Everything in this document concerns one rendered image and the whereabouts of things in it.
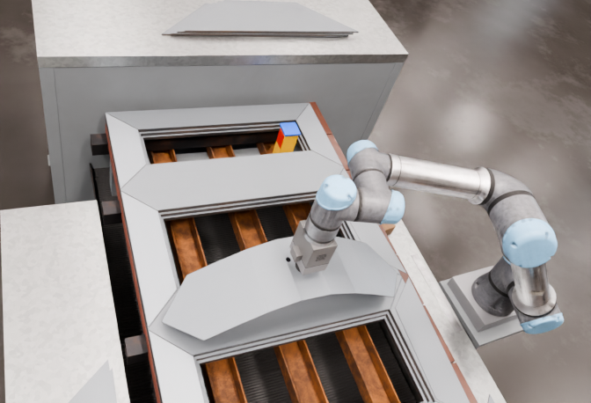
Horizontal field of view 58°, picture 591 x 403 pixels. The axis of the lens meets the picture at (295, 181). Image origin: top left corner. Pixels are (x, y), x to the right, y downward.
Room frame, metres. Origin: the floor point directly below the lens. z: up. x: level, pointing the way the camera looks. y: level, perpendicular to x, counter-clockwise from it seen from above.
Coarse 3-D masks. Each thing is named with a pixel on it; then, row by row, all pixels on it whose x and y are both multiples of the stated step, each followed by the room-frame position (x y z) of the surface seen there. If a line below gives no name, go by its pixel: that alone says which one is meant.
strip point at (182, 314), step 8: (184, 280) 0.71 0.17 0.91; (184, 288) 0.69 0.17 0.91; (176, 296) 0.66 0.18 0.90; (184, 296) 0.67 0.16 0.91; (192, 296) 0.67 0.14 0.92; (176, 304) 0.64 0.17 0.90; (184, 304) 0.65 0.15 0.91; (192, 304) 0.65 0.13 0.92; (168, 312) 0.62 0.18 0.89; (176, 312) 0.63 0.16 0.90; (184, 312) 0.63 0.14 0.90; (192, 312) 0.63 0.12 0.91; (168, 320) 0.61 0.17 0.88; (176, 320) 0.61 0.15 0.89; (184, 320) 0.61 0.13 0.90; (192, 320) 0.61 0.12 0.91; (176, 328) 0.59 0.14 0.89; (184, 328) 0.59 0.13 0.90; (192, 328) 0.59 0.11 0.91; (200, 328) 0.60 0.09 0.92; (200, 336) 0.58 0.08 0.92
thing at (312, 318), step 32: (160, 128) 1.24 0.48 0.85; (192, 128) 1.30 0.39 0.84; (224, 128) 1.36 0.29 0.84; (256, 128) 1.43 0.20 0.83; (160, 320) 0.61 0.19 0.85; (256, 320) 0.71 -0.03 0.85; (288, 320) 0.74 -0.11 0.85; (320, 320) 0.77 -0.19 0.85; (352, 320) 0.81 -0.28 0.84; (384, 320) 0.86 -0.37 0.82; (192, 352) 0.57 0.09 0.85; (224, 352) 0.60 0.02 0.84; (416, 384) 0.71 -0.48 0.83
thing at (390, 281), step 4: (368, 248) 1.00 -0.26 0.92; (372, 252) 1.00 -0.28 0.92; (376, 256) 1.00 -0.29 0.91; (380, 256) 1.01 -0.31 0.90; (376, 260) 0.97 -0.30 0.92; (380, 260) 0.99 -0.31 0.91; (384, 260) 1.00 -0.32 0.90; (380, 264) 0.97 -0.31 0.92; (384, 264) 0.99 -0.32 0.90; (380, 268) 0.95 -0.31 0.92; (384, 268) 0.97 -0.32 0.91; (388, 268) 0.98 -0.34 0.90; (384, 272) 0.95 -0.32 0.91; (388, 272) 0.96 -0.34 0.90; (384, 276) 0.93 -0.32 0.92; (388, 276) 0.94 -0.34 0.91; (392, 276) 0.96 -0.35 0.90; (388, 280) 0.93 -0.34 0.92; (392, 280) 0.94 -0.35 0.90; (388, 284) 0.91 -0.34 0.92; (392, 284) 0.92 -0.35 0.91; (392, 288) 0.91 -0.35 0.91; (392, 292) 0.89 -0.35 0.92
